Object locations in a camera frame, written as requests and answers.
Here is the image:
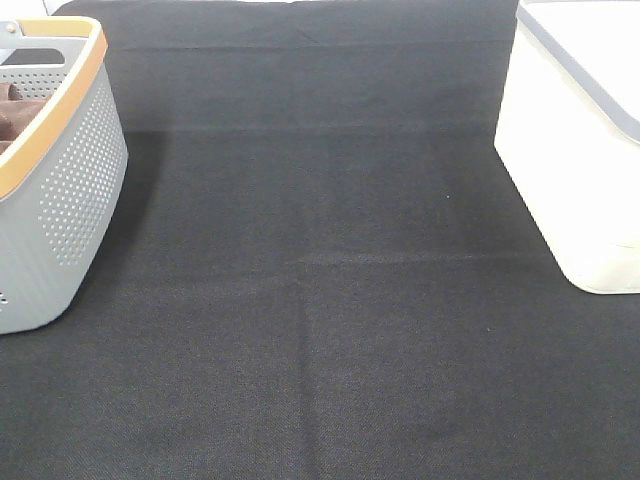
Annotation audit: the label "black fabric table mat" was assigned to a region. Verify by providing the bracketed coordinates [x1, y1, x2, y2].
[1, 1, 639, 479]

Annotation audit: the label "grey perforated laundry basket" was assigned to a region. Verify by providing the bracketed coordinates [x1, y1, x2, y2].
[1, 16, 128, 334]

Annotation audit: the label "white slotted storage basket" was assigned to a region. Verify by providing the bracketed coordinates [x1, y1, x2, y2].
[494, 1, 639, 294]

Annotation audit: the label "brown towels in basket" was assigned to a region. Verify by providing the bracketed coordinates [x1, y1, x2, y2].
[0, 83, 48, 153]

